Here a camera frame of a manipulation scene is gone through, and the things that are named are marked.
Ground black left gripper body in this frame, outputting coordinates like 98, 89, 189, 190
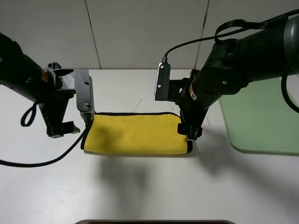
39, 62, 75, 138

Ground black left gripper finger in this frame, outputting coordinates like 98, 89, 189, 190
62, 121, 80, 134

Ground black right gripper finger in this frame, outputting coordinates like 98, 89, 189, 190
186, 127, 202, 141
178, 123, 188, 135

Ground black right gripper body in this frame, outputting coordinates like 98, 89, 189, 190
168, 70, 207, 128

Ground yellow towel with black trim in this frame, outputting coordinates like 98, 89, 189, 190
80, 112, 193, 156

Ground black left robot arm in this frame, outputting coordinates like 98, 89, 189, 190
0, 34, 80, 138

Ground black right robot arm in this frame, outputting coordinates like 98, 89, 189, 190
176, 16, 299, 140

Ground light green plastic tray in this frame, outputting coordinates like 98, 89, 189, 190
219, 78, 299, 155

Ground black left camera cable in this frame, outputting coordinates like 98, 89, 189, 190
0, 101, 94, 168

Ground black camera cable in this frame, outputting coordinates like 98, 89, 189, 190
0, 101, 94, 168
162, 8, 299, 121

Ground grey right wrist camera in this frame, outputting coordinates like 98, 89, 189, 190
155, 62, 171, 101

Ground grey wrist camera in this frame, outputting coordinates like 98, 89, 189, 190
155, 62, 171, 101
74, 69, 95, 119

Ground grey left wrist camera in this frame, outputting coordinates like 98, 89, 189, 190
74, 69, 95, 119

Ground black right camera cable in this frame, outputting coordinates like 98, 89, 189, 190
162, 8, 299, 121

